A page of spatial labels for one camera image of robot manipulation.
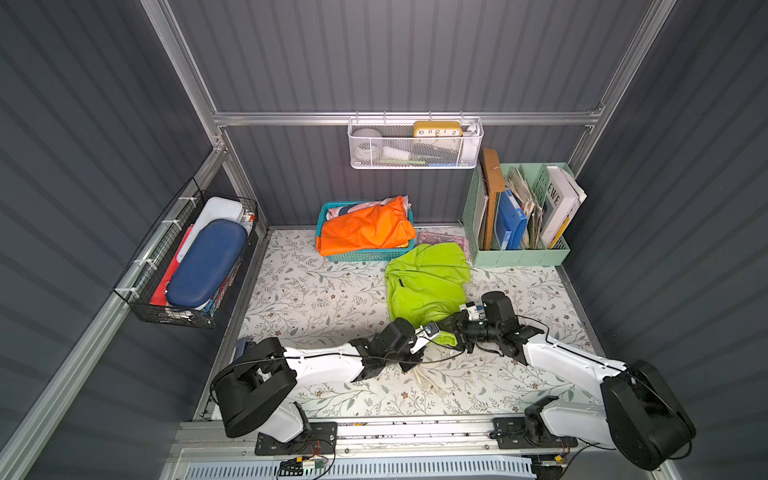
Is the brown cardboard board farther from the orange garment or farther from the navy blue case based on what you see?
the navy blue case

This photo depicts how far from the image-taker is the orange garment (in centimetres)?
101

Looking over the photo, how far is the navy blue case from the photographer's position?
64 centimetres

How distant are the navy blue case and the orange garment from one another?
0.31 meters

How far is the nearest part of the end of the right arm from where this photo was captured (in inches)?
25.4

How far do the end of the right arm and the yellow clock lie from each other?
49 centimetres
